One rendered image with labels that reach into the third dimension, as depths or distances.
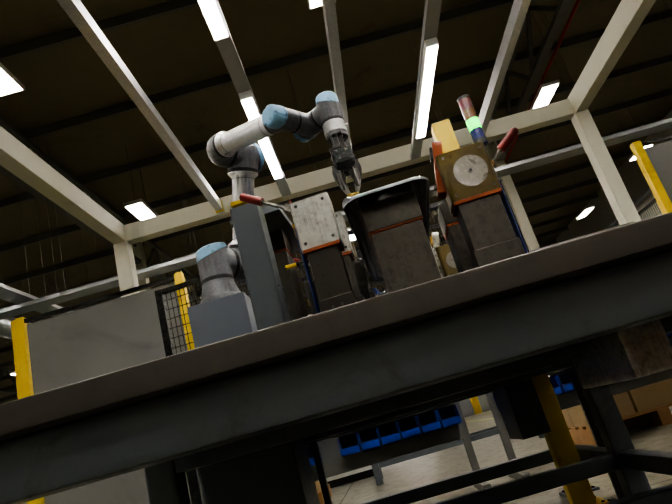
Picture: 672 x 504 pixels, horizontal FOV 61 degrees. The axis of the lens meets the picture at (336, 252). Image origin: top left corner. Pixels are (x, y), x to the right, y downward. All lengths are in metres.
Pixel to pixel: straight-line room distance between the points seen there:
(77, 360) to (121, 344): 0.33
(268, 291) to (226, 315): 0.63
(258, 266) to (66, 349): 3.31
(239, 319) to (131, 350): 2.46
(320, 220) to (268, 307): 0.24
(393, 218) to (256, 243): 0.36
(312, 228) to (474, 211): 0.35
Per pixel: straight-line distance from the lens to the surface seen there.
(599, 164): 7.00
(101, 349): 4.46
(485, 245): 1.23
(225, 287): 2.04
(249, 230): 1.40
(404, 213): 1.21
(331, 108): 1.90
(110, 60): 4.29
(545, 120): 7.10
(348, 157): 1.80
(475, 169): 1.28
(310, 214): 1.27
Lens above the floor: 0.54
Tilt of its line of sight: 18 degrees up
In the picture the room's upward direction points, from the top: 16 degrees counter-clockwise
